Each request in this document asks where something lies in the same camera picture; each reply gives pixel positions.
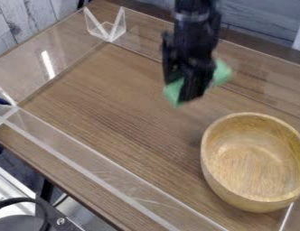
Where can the green rectangular block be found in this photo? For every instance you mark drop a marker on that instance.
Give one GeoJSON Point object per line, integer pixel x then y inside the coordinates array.
{"type": "Point", "coordinates": [221, 76]}

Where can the clear acrylic corner bracket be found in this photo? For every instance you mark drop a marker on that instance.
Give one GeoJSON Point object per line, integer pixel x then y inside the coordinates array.
{"type": "Point", "coordinates": [105, 31]}

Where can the black table leg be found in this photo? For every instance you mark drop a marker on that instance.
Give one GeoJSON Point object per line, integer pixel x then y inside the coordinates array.
{"type": "Point", "coordinates": [47, 191]}

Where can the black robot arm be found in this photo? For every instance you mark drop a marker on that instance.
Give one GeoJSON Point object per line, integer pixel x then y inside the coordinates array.
{"type": "Point", "coordinates": [196, 7]}

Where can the black metal bracket with screw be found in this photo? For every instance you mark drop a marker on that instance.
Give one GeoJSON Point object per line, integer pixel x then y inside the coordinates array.
{"type": "Point", "coordinates": [59, 221]}

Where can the light wooden bowl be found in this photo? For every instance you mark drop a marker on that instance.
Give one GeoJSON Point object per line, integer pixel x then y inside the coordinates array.
{"type": "Point", "coordinates": [251, 161]}

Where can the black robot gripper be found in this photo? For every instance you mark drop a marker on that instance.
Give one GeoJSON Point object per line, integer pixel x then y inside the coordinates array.
{"type": "Point", "coordinates": [188, 52]}

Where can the blue object at left edge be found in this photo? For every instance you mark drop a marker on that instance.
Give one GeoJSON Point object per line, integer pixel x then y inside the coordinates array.
{"type": "Point", "coordinates": [3, 102]}

